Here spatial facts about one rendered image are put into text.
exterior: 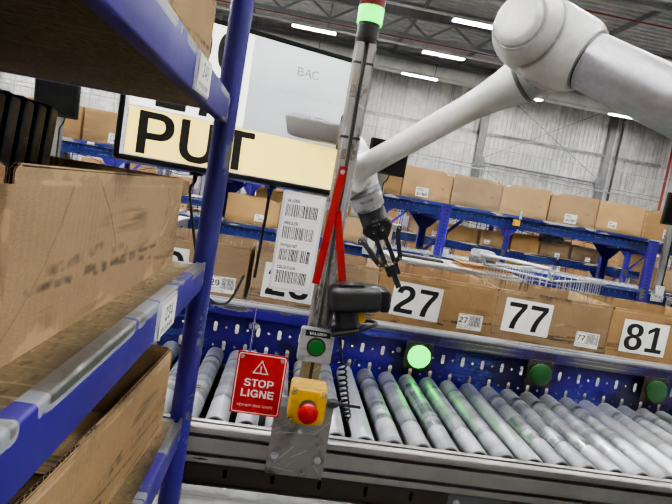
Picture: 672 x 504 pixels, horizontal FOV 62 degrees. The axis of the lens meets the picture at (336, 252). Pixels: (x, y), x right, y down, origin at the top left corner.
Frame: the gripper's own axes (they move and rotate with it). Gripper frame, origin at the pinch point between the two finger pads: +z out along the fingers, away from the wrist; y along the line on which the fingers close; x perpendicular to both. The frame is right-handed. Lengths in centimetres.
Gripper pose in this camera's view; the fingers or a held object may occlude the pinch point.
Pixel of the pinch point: (394, 275)
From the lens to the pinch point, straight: 157.0
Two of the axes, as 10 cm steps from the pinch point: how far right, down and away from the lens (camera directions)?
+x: 0.6, -2.8, 9.6
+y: 9.3, -3.2, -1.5
